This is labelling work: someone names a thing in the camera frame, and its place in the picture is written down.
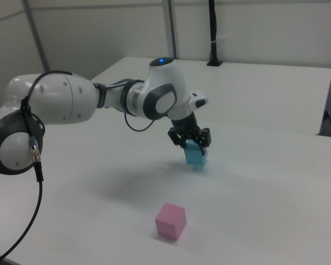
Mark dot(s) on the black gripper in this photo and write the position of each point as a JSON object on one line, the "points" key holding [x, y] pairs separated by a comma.
{"points": [[186, 125]]}

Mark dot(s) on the blue cube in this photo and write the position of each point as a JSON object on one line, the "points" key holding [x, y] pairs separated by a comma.
{"points": [[195, 157]]}

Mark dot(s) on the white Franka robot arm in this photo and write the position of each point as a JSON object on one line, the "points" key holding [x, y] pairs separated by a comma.
{"points": [[63, 99]]}

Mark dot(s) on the pink cube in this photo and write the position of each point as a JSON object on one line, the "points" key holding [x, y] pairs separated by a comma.
{"points": [[170, 222]]}

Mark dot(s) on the black pole with base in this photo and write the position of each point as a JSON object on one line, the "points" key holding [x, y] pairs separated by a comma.
{"points": [[214, 33]]}

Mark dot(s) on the grey vertical partition post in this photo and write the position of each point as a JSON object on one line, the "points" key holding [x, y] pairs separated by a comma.
{"points": [[171, 30]]}

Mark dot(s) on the grey slanted partition post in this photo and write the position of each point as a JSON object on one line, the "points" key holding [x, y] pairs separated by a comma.
{"points": [[38, 36]]}

